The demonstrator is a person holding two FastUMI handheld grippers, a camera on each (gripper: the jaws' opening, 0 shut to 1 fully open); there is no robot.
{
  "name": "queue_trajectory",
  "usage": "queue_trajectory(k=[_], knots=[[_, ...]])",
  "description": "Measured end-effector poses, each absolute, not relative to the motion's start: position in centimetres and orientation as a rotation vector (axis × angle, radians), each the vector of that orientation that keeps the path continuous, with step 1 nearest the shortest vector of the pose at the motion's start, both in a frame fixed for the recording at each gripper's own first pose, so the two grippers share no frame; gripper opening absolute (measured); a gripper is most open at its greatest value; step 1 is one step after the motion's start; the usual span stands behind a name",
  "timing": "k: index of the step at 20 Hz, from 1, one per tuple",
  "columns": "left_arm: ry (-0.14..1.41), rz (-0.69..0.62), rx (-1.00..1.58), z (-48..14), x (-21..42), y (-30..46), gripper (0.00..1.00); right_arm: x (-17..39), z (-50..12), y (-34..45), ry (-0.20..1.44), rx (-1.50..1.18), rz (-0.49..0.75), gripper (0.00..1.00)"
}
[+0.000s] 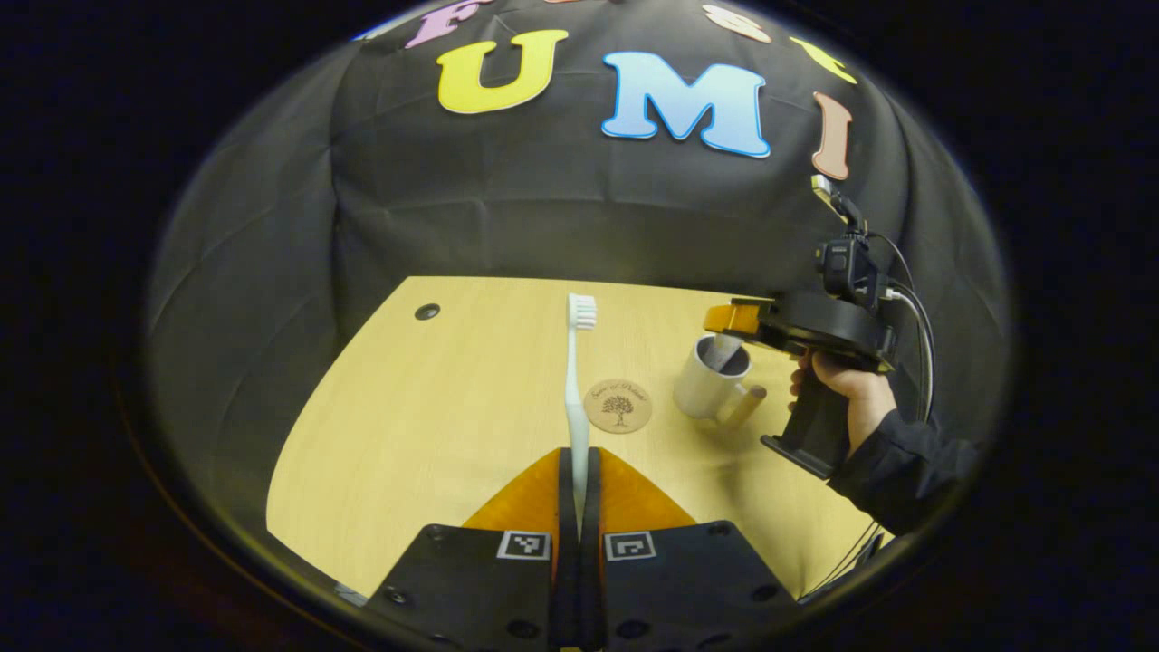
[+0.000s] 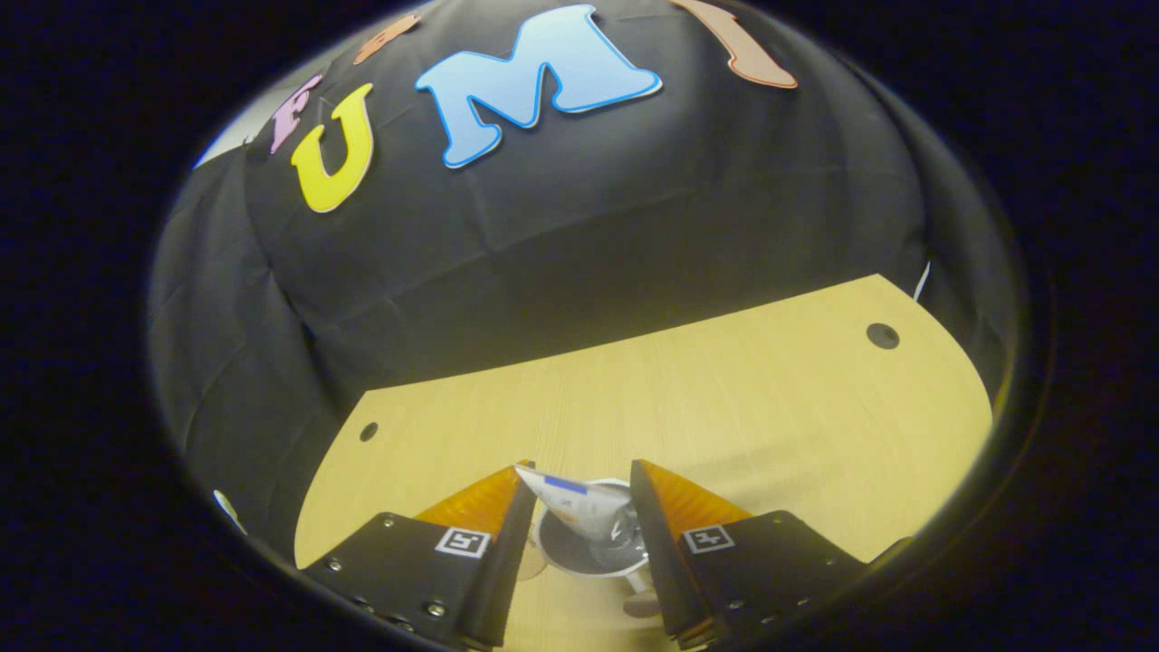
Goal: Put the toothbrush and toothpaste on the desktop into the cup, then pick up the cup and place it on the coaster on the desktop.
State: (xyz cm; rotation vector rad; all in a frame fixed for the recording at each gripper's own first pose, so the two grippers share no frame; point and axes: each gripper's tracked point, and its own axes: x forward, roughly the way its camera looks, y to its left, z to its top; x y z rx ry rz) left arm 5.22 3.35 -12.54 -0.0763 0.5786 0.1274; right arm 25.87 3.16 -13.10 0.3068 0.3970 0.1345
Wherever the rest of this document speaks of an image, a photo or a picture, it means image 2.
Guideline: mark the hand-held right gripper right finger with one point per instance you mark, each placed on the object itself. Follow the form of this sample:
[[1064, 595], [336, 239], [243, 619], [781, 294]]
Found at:
[[656, 561]]

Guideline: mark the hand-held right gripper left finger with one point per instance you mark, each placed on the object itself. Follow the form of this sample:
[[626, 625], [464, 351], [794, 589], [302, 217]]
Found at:
[[512, 561]]

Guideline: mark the round cork coaster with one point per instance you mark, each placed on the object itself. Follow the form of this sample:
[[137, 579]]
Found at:
[[531, 563]]

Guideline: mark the white toothpaste tube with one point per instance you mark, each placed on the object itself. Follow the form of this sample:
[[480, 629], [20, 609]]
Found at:
[[579, 507]]

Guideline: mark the wooden desktop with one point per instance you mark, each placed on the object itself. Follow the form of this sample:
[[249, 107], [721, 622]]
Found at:
[[724, 407]]

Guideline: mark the black backdrop cloth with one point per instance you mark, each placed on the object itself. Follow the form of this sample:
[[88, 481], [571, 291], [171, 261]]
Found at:
[[589, 235]]

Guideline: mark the small white strip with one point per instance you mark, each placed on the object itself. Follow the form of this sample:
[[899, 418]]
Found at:
[[922, 282]]

